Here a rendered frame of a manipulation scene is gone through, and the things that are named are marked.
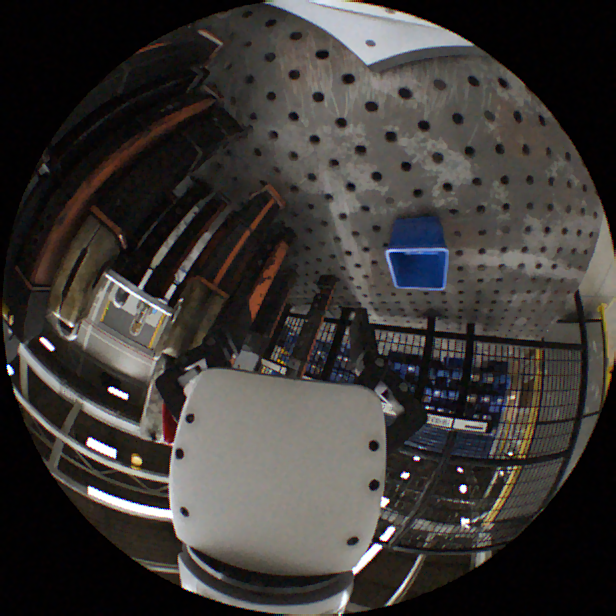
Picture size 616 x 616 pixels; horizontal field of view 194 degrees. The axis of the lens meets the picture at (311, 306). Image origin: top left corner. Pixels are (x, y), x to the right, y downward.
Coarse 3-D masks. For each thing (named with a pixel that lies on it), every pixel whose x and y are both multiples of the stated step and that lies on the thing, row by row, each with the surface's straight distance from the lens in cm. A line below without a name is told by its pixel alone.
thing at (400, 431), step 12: (408, 396) 12; (396, 408) 12; (408, 408) 12; (420, 408) 12; (396, 420) 12; (408, 420) 12; (420, 420) 12; (396, 432) 11; (408, 432) 12; (396, 444) 11
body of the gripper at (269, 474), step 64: (256, 384) 9; (320, 384) 9; (192, 448) 9; (256, 448) 8; (320, 448) 8; (384, 448) 9; (192, 512) 10; (256, 512) 8; (320, 512) 8; (256, 576) 10; (320, 576) 10
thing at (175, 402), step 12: (168, 372) 13; (180, 372) 13; (192, 372) 13; (156, 384) 13; (168, 384) 13; (180, 384) 13; (168, 396) 12; (180, 396) 12; (168, 408) 12; (180, 408) 12
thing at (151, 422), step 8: (160, 360) 33; (176, 360) 34; (160, 368) 33; (152, 376) 35; (152, 384) 34; (152, 392) 34; (152, 400) 34; (160, 400) 35; (144, 408) 36; (152, 408) 35; (160, 408) 35; (144, 416) 36; (152, 416) 36; (160, 416) 36; (144, 424) 36; (152, 424) 36; (160, 424) 36; (144, 432) 37; (152, 432) 36; (160, 432) 37; (152, 440) 38; (160, 440) 38
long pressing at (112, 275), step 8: (72, 240) 46; (112, 272) 36; (112, 280) 37; (120, 280) 36; (128, 288) 36; (136, 288) 36; (136, 296) 36; (144, 296) 36; (152, 296) 36; (152, 304) 36; (160, 304) 36; (168, 312) 36; (248, 352) 46
